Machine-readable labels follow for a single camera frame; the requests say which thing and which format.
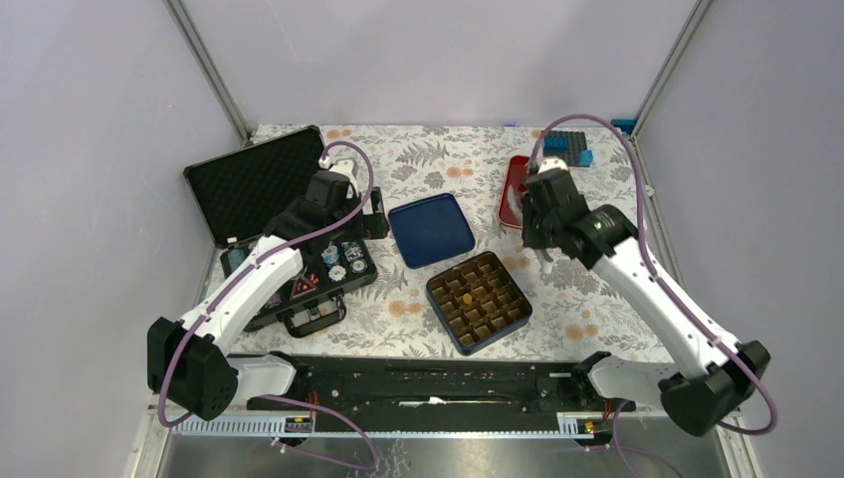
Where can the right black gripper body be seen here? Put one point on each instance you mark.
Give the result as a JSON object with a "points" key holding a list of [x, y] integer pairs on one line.
{"points": [[537, 229]]}

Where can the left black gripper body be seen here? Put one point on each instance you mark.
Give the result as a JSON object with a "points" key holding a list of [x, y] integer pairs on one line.
{"points": [[365, 226]]}

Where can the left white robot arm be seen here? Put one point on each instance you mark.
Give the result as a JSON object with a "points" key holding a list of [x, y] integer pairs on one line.
{"points": [[188, 360]]}

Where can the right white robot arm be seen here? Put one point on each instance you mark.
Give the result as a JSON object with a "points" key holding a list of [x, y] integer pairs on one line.
{"points": [[711, 372]]}

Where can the blue chocolate tin box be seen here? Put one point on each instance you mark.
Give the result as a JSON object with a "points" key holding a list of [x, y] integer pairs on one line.
{"points": [[500, 307]]}

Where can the red square tray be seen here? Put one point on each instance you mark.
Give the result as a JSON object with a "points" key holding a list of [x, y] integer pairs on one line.
{"points": [[513, 189]]}

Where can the floral tablecloth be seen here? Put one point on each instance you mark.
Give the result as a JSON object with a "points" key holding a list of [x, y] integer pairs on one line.
{"points": [[574, 313]]}

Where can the blue lego brick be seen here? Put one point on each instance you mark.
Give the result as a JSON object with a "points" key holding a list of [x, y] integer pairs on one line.
{"points": [[585, 158]]}

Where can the grey lego baseplate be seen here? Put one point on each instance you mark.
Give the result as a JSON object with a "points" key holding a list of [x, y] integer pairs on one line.
{"points": [[565, 145]]}

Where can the black poker chip case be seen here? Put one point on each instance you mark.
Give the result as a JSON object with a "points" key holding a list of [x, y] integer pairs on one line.
{"points": [[238, 194]]}

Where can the red triangle card box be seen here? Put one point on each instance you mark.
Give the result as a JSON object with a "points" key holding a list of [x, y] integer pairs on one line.
{"points": [[304, 285]]}

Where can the blue tin lid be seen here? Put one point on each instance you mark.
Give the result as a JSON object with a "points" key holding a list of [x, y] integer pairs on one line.
{"points": [[431, 230]]}

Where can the blue corner bracket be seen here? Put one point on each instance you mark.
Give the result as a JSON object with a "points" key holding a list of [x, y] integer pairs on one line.
{"points": [[625, 125]]}

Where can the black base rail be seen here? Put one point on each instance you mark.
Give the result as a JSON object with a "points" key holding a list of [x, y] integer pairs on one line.
{"points": [[439, 396]]}

